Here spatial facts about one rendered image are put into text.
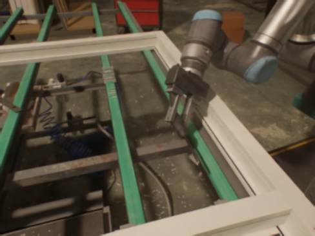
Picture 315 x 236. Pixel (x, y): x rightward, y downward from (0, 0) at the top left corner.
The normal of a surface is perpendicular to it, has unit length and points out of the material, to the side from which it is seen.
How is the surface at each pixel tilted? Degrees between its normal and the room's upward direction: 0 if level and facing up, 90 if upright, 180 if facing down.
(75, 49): 90
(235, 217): 0
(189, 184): 0
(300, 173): 0
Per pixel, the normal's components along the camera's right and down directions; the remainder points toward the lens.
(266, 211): -0.02, -0.79
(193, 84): 0.55, 0.03
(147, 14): -0.12, 0.61
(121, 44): 0.25, 0.59
